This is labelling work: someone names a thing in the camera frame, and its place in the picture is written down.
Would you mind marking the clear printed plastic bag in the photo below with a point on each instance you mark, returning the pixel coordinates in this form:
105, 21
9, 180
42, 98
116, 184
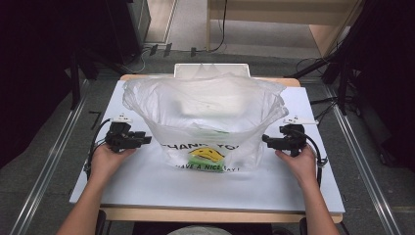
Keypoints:
208, 98

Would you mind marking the small black plug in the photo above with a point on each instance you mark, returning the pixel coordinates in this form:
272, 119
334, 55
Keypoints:
193, 51

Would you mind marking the metal floor rail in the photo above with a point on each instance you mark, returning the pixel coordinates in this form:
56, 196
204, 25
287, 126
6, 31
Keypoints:
49, 163
362, 163

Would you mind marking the black power strip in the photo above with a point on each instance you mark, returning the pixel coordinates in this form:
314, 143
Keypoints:
167, 49
153, 49

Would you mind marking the wooden table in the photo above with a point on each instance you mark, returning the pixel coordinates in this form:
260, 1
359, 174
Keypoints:
202, 217

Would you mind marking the person's grey shirt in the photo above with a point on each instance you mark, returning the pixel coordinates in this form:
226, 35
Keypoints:
199, 230

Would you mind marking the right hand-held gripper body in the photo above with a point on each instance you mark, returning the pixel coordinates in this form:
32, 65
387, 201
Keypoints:
293, 140

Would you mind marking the light wooden desk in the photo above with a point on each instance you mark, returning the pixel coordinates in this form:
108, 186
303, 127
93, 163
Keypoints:
280, 13

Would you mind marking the black tripod stand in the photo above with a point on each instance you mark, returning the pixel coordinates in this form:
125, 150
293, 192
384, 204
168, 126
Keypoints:
341, 65

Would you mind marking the dark cabinet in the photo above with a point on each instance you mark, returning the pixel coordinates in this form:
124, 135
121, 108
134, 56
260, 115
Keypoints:
138, 23

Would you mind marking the dark curtain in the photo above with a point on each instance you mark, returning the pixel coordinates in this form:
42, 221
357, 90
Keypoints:
388, 81
39, 65

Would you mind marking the person's right hand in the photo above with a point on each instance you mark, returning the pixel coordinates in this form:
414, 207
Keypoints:
303, 168

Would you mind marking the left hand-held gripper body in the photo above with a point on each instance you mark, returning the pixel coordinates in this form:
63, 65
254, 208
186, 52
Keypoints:
119, 137

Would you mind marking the person's left hand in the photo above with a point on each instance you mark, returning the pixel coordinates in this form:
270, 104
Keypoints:
104, 163

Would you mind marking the white plastic bin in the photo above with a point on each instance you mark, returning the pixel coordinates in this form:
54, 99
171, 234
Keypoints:
182, 69

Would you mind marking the white table board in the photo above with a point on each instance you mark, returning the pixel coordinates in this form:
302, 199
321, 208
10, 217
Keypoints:
195, 189

